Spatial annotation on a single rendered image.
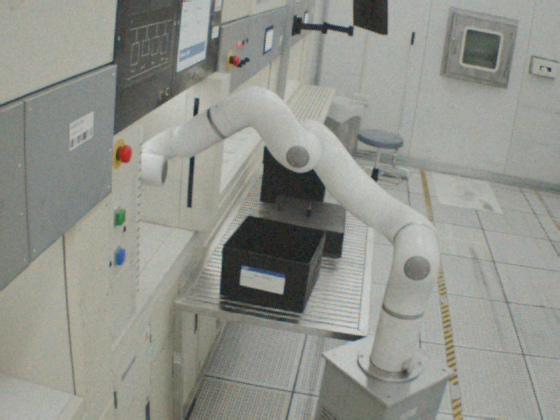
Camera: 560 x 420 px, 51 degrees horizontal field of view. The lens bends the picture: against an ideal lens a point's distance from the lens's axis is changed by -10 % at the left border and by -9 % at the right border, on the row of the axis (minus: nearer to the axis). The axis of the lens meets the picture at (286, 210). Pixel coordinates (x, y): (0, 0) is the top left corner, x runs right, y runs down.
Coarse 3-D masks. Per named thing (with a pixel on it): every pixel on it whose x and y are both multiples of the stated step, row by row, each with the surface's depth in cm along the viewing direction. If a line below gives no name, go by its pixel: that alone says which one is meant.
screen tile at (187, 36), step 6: (186, 6) 160; (192, 6) 165; (186, 12) 161; (192, 12) 167; (186, 18) 162; (192, 18) 168; (192, 24) 169; (186, 30) 165; (192, 30) 170; (186, 36) 166; (192, 36) 171; (186, 42) 167
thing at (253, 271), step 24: (240, 240) 214; (264, 240) 220; (288, 240) 218; (312, 240) 216; (240, 264) 194; (264, 264) 192; (288, 264) 190; (312, 264) 194; (240, 288) 197; (264, 288) 195; (288, 288) 193; (312, 288) 207
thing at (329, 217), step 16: (272, 208) 246; (288, 208) 247; (304, 208) 249; (320, 208) 251; (336, 208) 253; (304, 224) 235; (320, 224) 236; (336, 224) 238; (336, 240) 233; (336, 256) 235
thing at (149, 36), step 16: (144, 16) 132; (160, 16) 142; (128, 32) 124; (144, 32) 134; (160, 32) 144; (128, 48) 126; (144, 48) 136; (160, 48) 147; (128, 64) 128; (144, 64) 138; (160, 64) 149; (176, 64) 162; (128, 80) 130; (112, 160) 131
